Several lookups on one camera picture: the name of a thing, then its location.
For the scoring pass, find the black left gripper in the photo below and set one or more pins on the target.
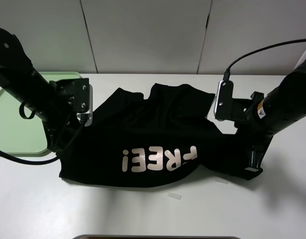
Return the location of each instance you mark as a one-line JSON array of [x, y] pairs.
[[60, 130]]

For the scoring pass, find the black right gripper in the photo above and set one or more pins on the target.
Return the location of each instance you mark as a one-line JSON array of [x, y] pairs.
[[257, 137]]

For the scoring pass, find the black short sleeve shirt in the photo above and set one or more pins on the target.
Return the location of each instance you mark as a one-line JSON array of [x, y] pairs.
[[138, 142]]

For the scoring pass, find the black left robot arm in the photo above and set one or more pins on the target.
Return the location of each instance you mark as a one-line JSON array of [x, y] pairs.
[[37, 97]]

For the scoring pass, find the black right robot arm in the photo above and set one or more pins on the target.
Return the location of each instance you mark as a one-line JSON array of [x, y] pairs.
[[282, 107]]

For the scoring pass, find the light green tray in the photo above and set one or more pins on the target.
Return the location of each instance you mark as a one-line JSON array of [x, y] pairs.
[[18, 136]]

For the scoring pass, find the clear tape strip front right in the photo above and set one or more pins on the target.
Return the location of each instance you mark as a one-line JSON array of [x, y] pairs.
[[220, 180]]

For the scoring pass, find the clear tape strip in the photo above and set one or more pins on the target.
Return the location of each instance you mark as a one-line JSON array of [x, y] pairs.
[[174, 196], [220, 180]]

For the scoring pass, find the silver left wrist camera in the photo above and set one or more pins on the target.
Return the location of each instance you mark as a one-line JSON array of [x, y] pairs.
[[78, 94]]

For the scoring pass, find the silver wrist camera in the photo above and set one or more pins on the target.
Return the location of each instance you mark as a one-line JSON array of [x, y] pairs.
[[78, 94], [233, 109]]

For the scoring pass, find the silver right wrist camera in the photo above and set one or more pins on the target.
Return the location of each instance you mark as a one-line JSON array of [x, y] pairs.
[[233, 109]]

